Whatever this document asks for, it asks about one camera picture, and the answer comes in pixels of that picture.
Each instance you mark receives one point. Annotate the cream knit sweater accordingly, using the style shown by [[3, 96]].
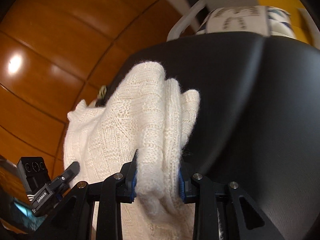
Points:
[[130, 120]]

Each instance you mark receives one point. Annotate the teal cloth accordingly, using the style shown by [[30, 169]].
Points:
[[22, 212]]

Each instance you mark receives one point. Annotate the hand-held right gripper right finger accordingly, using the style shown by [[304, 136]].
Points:
[[182, 185]]

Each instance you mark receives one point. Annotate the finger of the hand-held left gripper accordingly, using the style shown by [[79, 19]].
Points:
[[71, 170]]

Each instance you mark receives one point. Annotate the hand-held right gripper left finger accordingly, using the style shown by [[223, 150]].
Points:
[[130, 180]]

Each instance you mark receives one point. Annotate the cat print pillow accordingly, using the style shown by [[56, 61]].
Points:
[[237, 17]]

